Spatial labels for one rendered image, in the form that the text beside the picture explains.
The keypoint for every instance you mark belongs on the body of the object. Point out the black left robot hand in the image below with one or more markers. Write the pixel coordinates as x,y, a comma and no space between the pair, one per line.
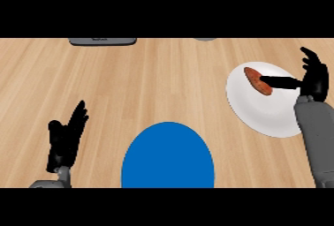
65,138

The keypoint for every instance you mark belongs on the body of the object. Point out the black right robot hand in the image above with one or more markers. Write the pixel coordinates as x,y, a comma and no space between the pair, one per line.
316,79

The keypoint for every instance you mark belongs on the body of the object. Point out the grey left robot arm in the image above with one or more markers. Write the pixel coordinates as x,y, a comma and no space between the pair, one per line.
53,180

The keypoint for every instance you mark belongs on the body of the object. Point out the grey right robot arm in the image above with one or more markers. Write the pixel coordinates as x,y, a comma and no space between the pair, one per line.
316,141

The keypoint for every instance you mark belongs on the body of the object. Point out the orange-brown sweet potato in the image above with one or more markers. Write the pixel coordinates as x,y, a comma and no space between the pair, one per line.
256,81

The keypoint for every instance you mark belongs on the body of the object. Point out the white plate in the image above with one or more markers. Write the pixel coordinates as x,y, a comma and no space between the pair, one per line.
266,109

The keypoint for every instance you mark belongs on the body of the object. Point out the blue plate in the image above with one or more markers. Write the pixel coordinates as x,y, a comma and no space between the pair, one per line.
167,156

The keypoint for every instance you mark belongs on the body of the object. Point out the small grey object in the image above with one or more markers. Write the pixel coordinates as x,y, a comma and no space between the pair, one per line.
205,39

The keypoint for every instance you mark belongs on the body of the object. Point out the dark grey flat appliance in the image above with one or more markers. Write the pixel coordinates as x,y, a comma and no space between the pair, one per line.
102,41

